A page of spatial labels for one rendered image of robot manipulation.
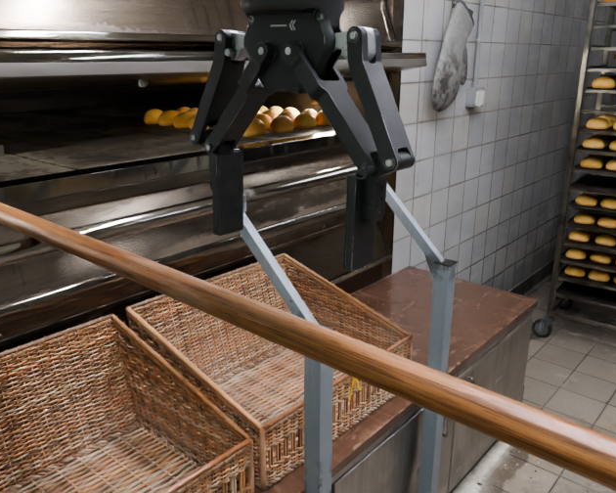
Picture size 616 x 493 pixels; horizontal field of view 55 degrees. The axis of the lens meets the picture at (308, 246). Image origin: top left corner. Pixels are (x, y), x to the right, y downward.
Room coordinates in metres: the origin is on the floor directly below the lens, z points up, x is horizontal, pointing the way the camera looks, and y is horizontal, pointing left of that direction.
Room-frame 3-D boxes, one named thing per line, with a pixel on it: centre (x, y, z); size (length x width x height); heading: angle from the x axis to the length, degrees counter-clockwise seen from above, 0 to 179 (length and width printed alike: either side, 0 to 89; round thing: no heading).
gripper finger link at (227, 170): (0.49, 0.07, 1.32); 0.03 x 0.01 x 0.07; 142
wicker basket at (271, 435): (1.34, 0.08, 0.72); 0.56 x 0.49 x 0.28; 138
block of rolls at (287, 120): (2.24, 0.25, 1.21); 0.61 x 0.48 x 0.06; 49
